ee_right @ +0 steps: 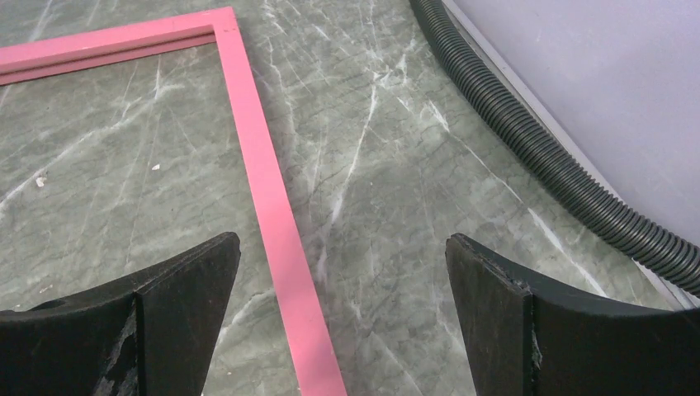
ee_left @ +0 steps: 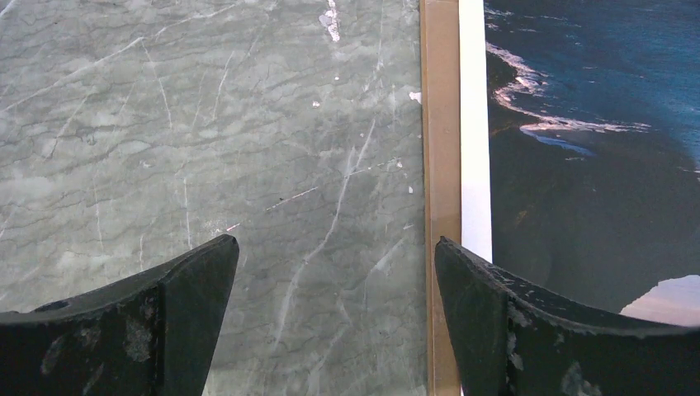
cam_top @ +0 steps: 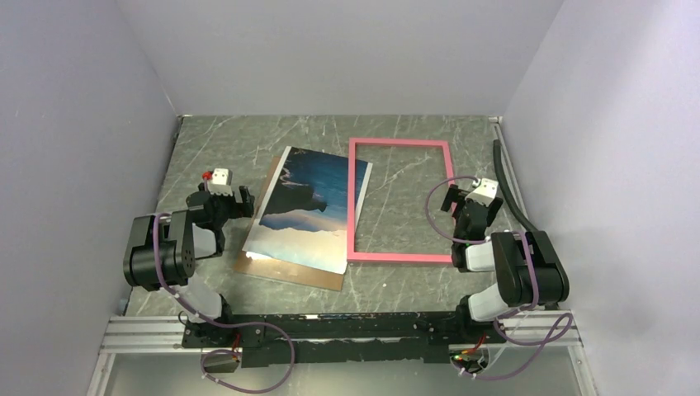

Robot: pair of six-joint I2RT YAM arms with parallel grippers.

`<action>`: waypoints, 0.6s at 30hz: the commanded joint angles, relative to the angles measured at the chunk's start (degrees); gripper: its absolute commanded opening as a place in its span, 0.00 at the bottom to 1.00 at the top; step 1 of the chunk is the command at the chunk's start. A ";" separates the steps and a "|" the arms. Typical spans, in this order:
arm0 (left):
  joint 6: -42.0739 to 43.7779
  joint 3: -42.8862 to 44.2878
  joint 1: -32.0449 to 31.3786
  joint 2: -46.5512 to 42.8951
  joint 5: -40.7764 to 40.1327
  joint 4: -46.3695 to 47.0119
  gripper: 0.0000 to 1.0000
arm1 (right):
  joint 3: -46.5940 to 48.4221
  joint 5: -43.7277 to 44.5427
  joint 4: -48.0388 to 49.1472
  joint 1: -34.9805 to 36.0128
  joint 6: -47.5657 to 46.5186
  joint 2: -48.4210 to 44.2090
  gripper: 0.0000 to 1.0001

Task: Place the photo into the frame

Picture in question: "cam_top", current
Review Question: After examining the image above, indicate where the pink wooden picture frame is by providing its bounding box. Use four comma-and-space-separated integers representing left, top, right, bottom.
346, 137, 454, 265

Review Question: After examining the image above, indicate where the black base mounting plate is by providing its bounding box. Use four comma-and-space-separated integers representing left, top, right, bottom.
182, 307, 505, 368

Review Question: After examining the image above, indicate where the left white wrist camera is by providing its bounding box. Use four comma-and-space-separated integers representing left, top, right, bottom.
202, 168, 234, 196

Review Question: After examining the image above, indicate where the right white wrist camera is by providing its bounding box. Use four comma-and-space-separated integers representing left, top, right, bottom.
466, 177, 499, 207

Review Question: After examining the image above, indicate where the black hose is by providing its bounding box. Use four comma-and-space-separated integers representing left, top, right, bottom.
492, 139, 540, 233

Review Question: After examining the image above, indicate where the aluminium extrusion rail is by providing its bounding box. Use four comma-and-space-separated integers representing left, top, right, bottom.
102, 310, 569, 353

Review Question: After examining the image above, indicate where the blue landscape photo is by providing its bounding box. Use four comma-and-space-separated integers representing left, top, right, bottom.
243, 146, 348, 275

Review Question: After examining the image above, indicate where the brown backing board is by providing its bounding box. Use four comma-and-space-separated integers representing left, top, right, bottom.
234, 150, 348, 291

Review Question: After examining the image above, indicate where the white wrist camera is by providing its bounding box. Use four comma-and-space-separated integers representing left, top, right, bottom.
202, 168, 234, 196
466, 177, 499, 207

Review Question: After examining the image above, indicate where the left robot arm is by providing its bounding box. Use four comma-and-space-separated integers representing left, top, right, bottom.
123, 186, 255, 347

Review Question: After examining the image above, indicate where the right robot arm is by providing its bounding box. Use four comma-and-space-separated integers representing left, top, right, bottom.
441, 181, 570, 342

